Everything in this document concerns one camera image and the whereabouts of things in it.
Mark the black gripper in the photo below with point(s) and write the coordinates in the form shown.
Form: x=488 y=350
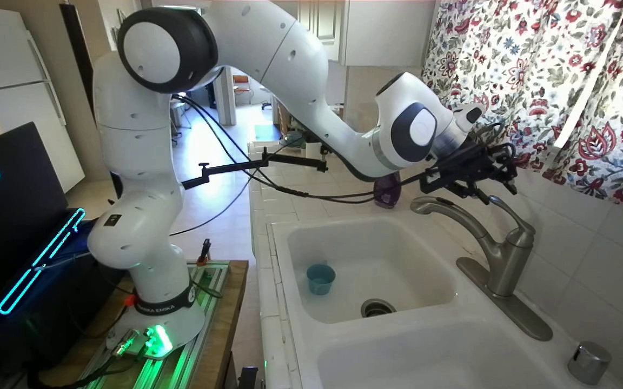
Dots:
x=482 y=156

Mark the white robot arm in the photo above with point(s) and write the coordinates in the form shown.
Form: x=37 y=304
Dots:
x=169 y=51

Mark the silver kitchen tap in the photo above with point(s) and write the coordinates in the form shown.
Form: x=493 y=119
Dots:
x=505 y=259

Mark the purple soap bottle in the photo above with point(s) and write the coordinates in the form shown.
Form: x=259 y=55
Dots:
x=387 y=190

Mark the floral curtain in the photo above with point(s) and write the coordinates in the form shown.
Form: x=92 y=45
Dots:
x=549 y=71

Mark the white double sink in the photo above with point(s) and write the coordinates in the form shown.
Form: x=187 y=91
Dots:
x=442 y=335

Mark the metal sink drain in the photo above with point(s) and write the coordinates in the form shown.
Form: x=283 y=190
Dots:
x=378 y=308

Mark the small blue cup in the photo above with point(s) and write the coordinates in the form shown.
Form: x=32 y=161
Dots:
x=321 y=280

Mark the silver round sink cap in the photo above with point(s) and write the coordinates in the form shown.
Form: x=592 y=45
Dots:
x=589 y=362

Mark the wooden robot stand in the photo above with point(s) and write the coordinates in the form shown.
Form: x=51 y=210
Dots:
x=203 y=364

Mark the black laptop with glowing lines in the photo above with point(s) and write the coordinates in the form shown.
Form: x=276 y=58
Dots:
x=51 y=286

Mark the white refrigerator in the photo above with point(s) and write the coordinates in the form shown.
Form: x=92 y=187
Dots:
x=26 y=94

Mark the black camera mount rod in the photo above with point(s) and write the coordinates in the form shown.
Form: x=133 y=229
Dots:
x=263 y=161

